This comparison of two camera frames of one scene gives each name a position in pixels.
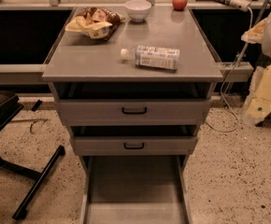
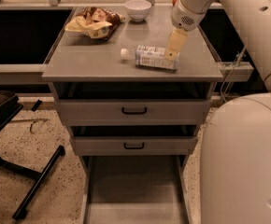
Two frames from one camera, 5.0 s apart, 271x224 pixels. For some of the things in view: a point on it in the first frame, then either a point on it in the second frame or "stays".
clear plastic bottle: (155, 57) stays
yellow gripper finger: (266, 90) → (185, 20)
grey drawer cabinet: (134, 103) stays
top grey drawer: (133, 112) stays
